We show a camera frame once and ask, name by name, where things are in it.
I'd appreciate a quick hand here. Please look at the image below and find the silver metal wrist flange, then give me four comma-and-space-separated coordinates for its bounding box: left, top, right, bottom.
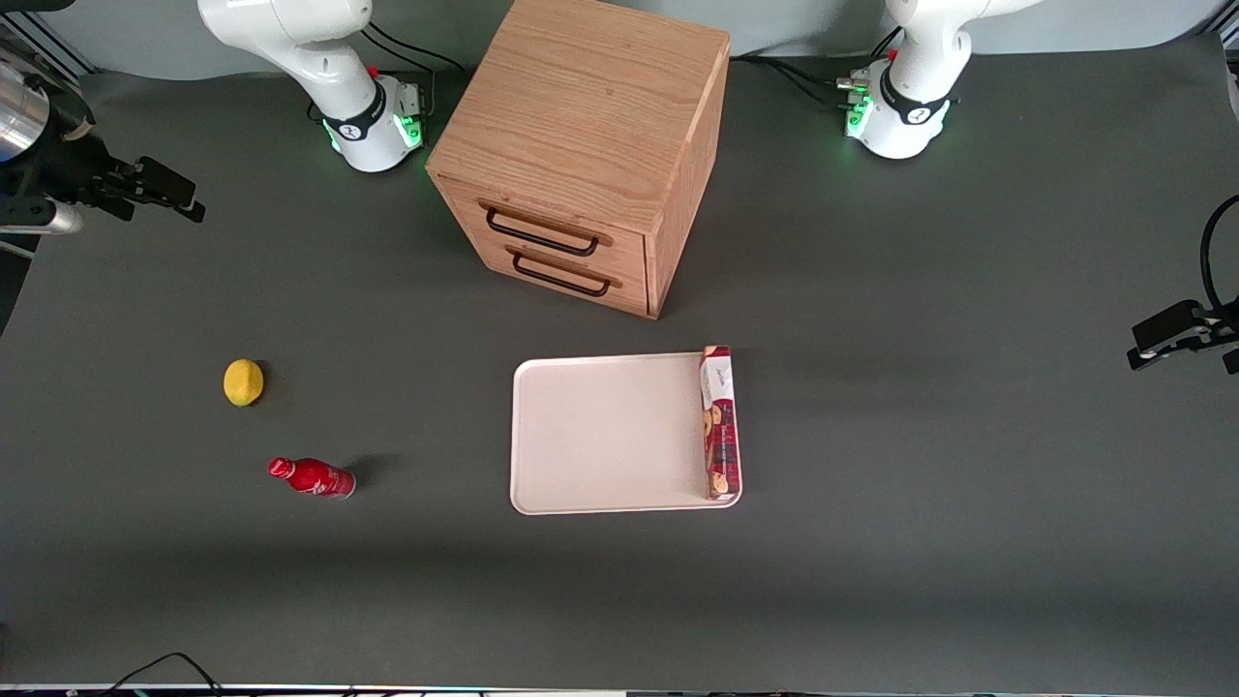
0, 60, 51, 164

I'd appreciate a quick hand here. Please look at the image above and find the aluminium frame profile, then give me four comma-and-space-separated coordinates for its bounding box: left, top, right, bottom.
1198, 0, 1239, 51
0, 17, 100, 90

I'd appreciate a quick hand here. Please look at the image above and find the wooden drawer cabinet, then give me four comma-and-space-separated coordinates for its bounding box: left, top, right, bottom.
426, 0, 731, 320

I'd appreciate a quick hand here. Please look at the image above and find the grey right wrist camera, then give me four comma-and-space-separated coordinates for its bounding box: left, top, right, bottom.
0, 197, 85, 235

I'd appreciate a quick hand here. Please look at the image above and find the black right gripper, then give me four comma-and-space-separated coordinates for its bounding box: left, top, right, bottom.
0, 116, 207, 229

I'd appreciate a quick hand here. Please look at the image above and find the red cookie box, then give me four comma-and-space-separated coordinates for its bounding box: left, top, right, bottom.
699, 346, 743, 501

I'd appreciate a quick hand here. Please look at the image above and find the yellow lemon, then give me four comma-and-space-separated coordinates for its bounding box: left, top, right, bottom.
223, 359, 265, 409

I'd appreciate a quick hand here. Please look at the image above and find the red coke bottle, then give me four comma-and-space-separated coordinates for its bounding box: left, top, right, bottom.
267, 457, 357, 501

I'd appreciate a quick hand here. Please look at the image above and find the black cable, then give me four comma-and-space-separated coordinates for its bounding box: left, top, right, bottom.
1199, 194, 1239, 313
360, 31, 432, 78
95, 652, 226, 697
366, 21, 468, 75
729, 53, 872, 98

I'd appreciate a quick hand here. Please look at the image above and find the wooden drawer with black handle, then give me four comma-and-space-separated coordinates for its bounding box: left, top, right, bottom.
470, 235, 650, 318
438, 176, 649, 288

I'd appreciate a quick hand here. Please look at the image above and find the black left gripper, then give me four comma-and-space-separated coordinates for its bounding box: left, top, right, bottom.
1127, 298, 1239, 376

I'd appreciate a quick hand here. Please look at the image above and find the beige plastic tray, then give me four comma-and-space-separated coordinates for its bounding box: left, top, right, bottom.
510, 351, 743, 516

